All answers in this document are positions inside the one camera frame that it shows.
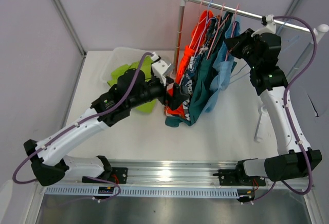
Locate light blue shorts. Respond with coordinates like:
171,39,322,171
202,20,242,114

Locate slotted grey cable duct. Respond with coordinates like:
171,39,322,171
45,185,240,199

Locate pink hanger for orange shorts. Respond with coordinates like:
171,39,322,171
189,0,208,49

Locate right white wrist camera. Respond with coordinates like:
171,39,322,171
251,14,276,37

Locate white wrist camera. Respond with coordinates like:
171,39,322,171
251,14,276,37
151,52,174,86

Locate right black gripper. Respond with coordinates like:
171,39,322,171
225,28,261,69

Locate lime green shorts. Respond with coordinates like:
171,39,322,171
106,54,156,114

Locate white plastic basket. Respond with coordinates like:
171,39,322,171
100,46,172,86

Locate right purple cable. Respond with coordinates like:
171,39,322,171
272,15,317,196

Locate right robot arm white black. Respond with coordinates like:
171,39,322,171
224,29,322,185

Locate aluminium mounting rail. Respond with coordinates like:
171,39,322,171
38,159,309,188

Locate blue hanger for patterned shorts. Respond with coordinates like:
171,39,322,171
196,0,213,53

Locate silver clothes rack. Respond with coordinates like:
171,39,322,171
173,0,328,83

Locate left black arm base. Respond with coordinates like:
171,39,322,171
82,156,128,184

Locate teal green shorts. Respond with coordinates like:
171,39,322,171
164,10,240,127

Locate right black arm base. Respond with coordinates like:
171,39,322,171
212,160,266,186

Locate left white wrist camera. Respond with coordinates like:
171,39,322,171
151,52,174,86

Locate blue wire hanger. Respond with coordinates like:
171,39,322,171
227,18,300,86

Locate orange shorts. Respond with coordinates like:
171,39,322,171
165,10,222,124

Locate patterned navy white shorts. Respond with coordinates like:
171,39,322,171
175,12,220,121

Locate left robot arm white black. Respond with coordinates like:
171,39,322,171
24,69,189,186

